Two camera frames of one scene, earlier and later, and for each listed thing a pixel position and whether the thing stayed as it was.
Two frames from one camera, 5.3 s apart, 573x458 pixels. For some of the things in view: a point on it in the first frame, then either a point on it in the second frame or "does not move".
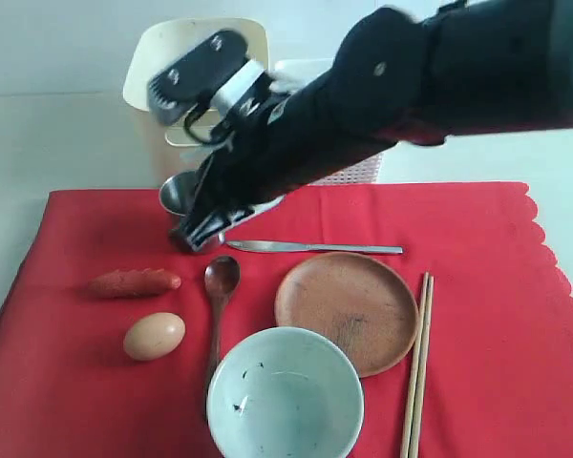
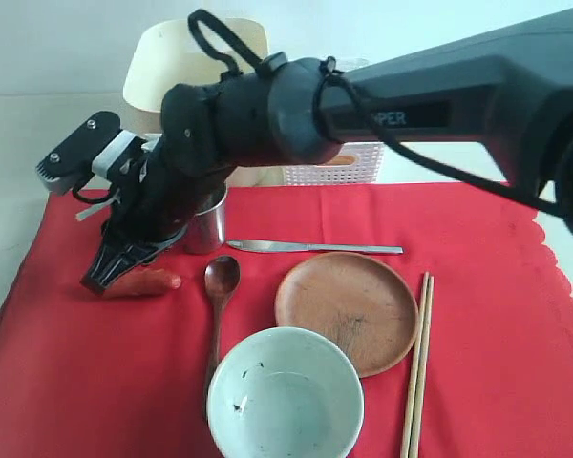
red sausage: (125, 283) does not move
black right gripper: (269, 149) -> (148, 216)
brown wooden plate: (363, 300) does not move
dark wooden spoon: (222, 277) does not move
